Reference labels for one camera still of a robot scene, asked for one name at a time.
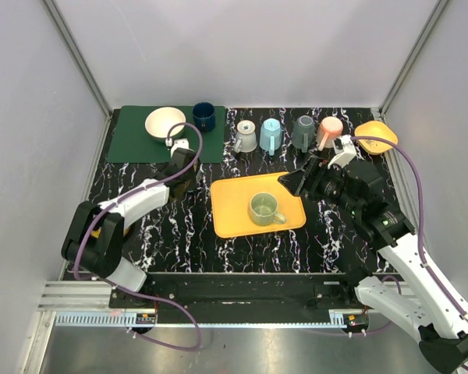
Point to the yellow square dish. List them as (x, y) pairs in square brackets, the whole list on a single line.
[(375, 129)]

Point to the yellow patterned saucer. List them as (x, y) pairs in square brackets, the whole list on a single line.
[(96, 233)]

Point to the dark blue mug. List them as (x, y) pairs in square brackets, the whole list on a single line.
[(204, 116)]

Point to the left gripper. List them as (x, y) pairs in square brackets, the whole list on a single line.
[(195, 176)]

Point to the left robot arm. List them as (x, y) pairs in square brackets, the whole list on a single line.
[(103, 256)]

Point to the pink mug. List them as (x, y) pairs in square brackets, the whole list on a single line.
[(328, 130)]

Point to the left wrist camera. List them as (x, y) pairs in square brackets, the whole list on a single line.
[(176, 144)]

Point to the pale blue-grey mug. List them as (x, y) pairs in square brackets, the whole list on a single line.
[(246, 139)]

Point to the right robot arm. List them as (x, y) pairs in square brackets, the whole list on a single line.
[(438, 320)]

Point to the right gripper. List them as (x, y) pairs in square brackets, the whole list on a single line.
[(318, 172)]

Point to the light blue faceted mug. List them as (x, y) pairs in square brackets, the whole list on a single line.
[(271, 136)]

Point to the orange-inside blue floral mug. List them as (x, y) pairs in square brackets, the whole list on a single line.
[(198, 173)]

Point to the yellow plastic tray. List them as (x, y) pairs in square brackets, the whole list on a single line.
[(230, 199)]

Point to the white bowl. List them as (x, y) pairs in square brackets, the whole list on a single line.
[(163, 121)]

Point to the dark green mat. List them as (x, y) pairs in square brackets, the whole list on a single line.
[(131, 143)]

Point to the grey-blue faceted mug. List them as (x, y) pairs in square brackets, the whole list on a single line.
[(303, 133)]

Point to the pale green mug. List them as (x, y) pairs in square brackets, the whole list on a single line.
[(263, 210)]

